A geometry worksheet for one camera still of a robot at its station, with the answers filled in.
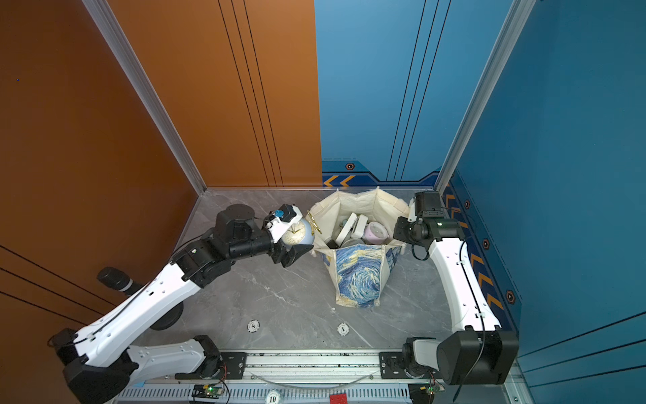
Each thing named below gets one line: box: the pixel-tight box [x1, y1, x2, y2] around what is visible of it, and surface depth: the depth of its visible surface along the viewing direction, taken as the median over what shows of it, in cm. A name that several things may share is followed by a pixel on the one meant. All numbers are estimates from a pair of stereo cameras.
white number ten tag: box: [264, 390, 281, 404], surface depth 65 cm
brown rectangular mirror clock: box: [335, 212, 358, 246], surface depth 93 cm
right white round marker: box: [336, 322, 350, 337], surface depth 81 cm
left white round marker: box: [246, 318, 261, 334], surface depth 83 cm
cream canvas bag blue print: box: [307, 186, 411, 308], surface depth 82 cm
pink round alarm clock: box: [364, 221, 390, 245], surface depth 91 cm
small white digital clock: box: [351, 214, 369, 239], surface depth 91 cm
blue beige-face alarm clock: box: [280, 209, 323, 246], surface depth 63 cm
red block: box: [329, 393, 348, 404], surface depth 68 cm
